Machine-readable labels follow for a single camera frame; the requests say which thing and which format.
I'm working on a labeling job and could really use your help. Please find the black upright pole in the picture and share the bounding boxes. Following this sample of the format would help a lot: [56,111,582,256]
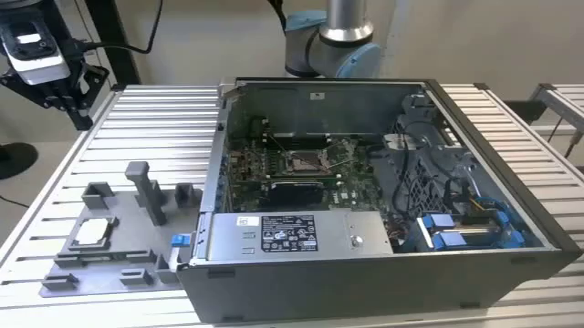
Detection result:
[85,0,140,86]

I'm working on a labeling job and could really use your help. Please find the silver square CPU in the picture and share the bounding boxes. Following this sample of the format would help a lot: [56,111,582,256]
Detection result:
[74,218,113,245]

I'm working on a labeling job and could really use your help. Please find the metal slat side table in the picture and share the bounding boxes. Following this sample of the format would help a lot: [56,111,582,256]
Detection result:
[527,83,584,137]

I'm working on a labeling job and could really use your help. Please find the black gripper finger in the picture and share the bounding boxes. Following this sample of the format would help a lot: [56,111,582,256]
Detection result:
[66,61,110,131]
[0,72,73,112]

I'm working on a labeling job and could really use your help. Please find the grey metal drive cage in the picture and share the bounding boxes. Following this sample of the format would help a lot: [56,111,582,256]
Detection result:
[368,112,543,254]

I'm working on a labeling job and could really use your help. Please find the small blue disk carrier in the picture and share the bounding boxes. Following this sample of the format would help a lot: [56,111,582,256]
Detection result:
[420,213,455,228]

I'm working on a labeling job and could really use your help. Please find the green RAM stick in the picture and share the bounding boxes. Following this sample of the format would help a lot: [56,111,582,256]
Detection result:
[68,251,149,258]

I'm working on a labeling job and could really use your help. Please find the grey parts rack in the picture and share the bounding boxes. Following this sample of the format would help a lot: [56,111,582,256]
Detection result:
[38,161,204,298]

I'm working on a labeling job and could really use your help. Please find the large blue disk carrier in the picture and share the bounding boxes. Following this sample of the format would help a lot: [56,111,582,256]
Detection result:
[433,232,467,251]

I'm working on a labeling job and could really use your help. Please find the black wire in case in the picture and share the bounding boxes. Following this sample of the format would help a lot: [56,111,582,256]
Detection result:
[392,121,453,213]

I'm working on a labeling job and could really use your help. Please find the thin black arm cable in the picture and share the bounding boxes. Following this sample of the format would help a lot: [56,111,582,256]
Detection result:
[267,0,288,22]

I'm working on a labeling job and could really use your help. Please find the green motherboard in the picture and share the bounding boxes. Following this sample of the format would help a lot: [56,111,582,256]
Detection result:
[225,135,388,213]

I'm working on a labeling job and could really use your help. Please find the black RAM slot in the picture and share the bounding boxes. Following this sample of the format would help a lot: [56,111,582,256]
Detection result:
[263,131,331,141]

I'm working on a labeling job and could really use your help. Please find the black floor cable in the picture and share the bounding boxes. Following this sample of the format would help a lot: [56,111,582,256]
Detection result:
[0,194,30,208]

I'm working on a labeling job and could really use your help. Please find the black expansion card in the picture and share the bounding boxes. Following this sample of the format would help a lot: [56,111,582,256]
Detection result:
[267,180,326,209]

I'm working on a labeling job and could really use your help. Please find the CPU socket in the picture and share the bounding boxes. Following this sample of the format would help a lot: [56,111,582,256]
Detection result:
[284,149,332,174]

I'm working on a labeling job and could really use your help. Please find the black power supply label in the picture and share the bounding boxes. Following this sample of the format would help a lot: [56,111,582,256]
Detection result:
[259,215,315,253]

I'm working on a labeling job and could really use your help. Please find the black round stand base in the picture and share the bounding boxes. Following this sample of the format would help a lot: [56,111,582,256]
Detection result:
[0,142,38,180]

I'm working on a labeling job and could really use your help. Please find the dark grey PC case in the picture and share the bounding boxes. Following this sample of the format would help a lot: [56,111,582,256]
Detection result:
[175,77,584,324]

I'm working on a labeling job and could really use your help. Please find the thin wire locking lever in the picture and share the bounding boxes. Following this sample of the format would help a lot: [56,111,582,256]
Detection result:
[267,133,288,153]

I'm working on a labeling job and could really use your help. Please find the metal socket cover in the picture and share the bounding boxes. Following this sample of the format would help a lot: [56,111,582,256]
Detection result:
[320,139,359,168]

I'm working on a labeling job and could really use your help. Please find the silver power supply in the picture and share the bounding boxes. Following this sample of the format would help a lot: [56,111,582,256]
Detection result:
[207,210,394,258]

